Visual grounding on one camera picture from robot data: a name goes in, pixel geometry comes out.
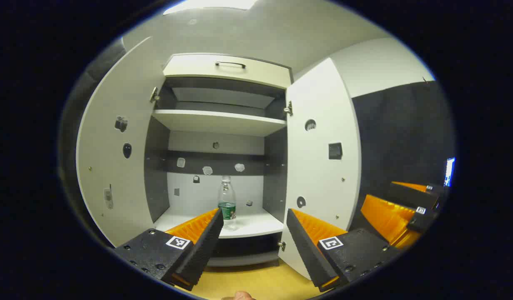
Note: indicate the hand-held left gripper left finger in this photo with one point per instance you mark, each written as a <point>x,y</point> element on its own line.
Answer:
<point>202,250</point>

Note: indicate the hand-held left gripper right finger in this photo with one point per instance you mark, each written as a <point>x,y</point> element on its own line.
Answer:
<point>306,254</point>

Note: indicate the clear plastic bottle green label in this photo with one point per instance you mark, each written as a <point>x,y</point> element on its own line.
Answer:
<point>227,200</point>

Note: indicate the white and grey cabinet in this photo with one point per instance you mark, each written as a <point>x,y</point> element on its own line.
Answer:
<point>273,175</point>

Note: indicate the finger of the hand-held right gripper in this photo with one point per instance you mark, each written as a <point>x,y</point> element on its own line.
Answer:
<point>421,221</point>
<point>411,196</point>

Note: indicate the white cabinet door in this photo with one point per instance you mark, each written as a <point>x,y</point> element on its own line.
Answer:
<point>110,166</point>
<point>319,175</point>

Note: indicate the white cabinet drawer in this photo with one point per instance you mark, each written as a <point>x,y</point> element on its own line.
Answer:
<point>189,68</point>

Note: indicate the metal door hinge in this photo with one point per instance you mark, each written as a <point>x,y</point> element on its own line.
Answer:
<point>154,96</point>
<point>288,109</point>
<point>281,246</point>

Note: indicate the ceiling light panel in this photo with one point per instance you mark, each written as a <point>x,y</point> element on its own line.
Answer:
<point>210,5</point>

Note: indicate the computer monitor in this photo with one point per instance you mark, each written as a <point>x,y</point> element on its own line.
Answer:
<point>449,171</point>

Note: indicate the white cabinet shelf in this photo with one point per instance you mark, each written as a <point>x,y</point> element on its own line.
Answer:
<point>215,121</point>

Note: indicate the black backdrop cloth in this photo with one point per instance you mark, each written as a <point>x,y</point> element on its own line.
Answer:
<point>398,133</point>

